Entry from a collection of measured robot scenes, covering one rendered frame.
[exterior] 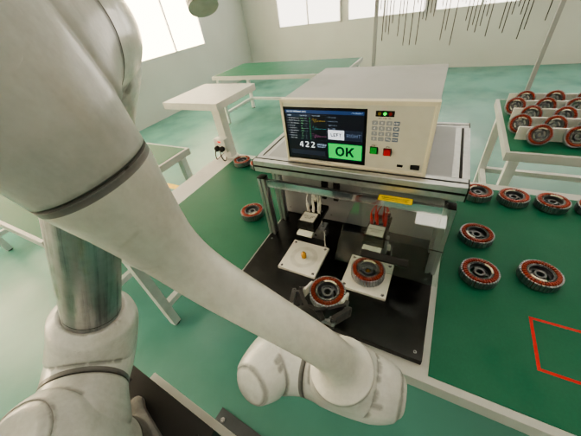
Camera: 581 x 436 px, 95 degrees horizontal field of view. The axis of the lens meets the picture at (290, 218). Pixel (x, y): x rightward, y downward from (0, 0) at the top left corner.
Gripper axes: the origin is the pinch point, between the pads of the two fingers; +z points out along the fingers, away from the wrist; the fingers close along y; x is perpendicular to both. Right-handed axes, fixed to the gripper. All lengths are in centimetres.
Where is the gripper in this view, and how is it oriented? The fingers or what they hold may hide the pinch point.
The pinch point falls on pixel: (327, 292)
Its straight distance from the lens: 86.7
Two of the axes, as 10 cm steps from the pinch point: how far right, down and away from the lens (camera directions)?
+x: 1.1, -9.7, -2.2
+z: 4.4, -1.5, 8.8
